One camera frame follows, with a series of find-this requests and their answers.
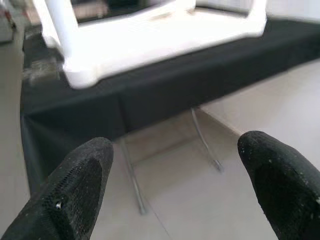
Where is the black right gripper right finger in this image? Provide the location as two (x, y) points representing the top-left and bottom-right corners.
(237, 130), (320, 240)

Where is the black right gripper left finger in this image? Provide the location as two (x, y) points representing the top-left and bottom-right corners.
(0, 136), (115, 240)

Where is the black table cloth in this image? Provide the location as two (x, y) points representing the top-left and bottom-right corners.
(19, 14), (320, 198)

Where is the white plastic table top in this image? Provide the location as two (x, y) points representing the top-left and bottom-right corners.
(41, 0), (268, 90)

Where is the grey metal table frame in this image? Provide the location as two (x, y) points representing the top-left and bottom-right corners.
(119, 106), (224, 216)

